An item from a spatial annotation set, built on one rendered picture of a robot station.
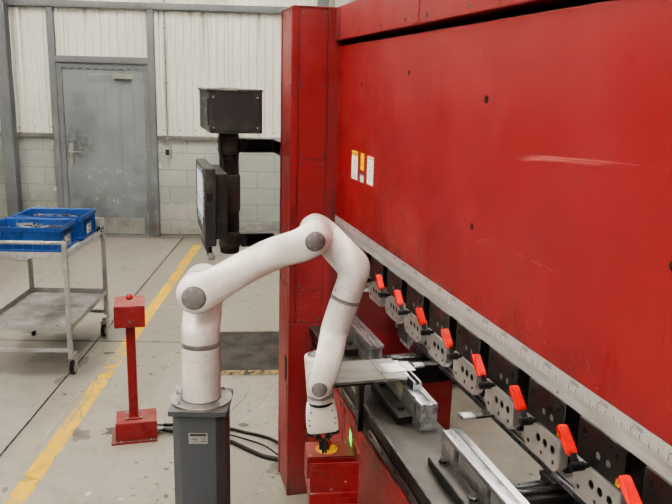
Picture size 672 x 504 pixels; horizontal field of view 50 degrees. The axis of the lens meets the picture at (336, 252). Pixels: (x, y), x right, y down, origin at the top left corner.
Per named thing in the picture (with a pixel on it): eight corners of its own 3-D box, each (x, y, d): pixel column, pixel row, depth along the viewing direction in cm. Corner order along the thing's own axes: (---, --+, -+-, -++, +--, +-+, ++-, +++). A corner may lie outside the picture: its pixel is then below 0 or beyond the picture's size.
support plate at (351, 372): (321, 365, 259) (321, 363, 258) (390, 360, 265) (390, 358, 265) (334, 385, 242) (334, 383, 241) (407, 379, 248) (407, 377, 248)
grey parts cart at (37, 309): (29, 331, 573) (20, 214, 551) (112, 332, 575) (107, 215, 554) (-22, 376, 485) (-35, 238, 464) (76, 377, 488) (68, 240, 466)
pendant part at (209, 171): (196, 228, 370) (195, 158, 362) (220, 227, 373) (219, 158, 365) (204, 247, 328) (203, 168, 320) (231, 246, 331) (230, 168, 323)
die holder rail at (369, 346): (337, 328, 334) (337, 308, 332) (349, 327, 336) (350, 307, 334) (369, 368, 287) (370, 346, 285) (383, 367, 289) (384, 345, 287)
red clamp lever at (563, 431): (556, 423, 146) (574, 470, 140) (574, 421, 147) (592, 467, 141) (552, 427, 147) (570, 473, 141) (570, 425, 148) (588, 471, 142)
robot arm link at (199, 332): (177, 350, 216) (175, 273, 211) (188, 330, 234) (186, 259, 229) (217, 351, 216) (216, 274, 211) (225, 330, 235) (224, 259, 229)
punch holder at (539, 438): (522, 442, 167) (528, 376, 164) (554, 439, 169) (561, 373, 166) (557, 476, 153) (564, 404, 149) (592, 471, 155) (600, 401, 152)
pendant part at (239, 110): (200, 250, 381) (197, 86, 362) (246, 249, 388) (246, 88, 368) (209, 275, 333) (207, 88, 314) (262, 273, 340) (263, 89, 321)
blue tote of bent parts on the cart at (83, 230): (32, 230, 552) (30, 207, 548) (97, 231, 554) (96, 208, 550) (13, 240, 517) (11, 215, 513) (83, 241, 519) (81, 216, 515)
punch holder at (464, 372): (452, 376, 205) (455, 321, 201) (479, 374, 207) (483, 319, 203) (475, 398, 191) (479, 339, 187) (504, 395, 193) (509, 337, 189)
